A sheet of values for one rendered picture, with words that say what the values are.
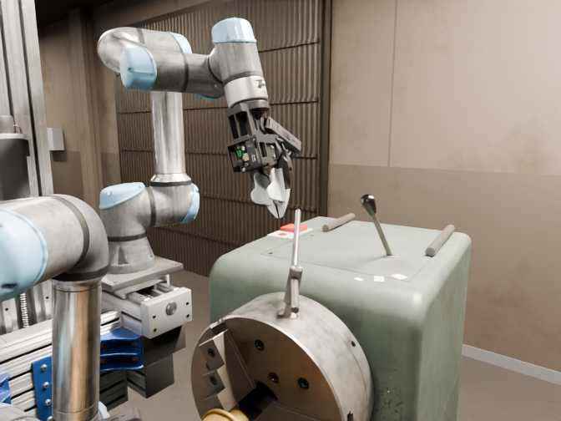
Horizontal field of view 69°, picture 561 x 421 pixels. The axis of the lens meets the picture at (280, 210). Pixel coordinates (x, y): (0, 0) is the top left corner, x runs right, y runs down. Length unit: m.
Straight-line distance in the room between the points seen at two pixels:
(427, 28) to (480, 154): 0.92
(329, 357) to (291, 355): 0.06
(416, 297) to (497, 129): 2.27
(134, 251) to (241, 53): 0.64
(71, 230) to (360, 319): 0.49
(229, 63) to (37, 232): 0.41
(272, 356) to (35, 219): 0.39
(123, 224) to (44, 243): 0.58
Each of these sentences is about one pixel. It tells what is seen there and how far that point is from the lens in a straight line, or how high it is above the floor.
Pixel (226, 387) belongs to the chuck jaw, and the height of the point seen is 1.14.
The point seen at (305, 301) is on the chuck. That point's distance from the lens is 0.75.
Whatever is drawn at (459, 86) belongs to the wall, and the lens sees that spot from 3.02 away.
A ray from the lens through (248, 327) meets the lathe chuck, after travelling 0.70.
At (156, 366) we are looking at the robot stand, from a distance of 1.20.
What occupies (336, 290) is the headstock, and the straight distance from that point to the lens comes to 0.79.
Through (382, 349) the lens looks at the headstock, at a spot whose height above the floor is 1.16.
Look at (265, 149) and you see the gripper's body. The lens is 0.72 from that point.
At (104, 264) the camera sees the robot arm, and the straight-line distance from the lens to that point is 0.73.
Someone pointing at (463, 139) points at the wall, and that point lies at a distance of 2.99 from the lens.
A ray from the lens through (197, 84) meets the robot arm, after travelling 0.84.
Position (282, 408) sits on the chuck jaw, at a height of 1.10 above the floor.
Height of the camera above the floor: 1.53
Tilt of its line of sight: 10 degrees down
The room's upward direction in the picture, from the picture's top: straight up
